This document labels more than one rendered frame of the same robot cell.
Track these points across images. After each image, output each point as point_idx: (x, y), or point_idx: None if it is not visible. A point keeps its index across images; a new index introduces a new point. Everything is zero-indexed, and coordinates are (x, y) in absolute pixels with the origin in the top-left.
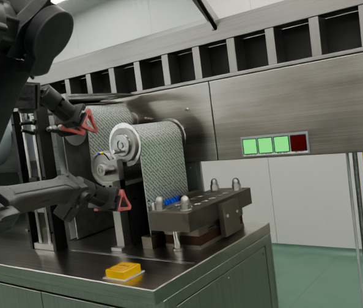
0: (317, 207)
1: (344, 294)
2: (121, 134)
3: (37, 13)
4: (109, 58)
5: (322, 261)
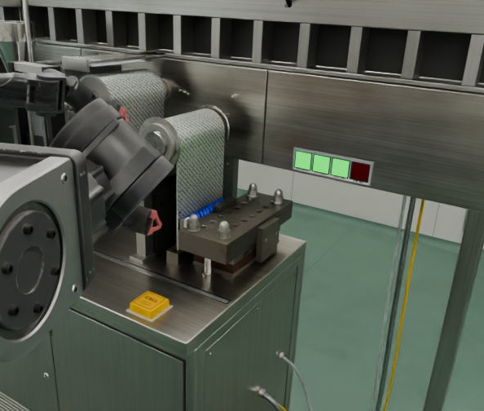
0: None
1: (352, 275)
2: (157, 133)
3: (137, 180)
4: (141, 0)
5: (335, 230)
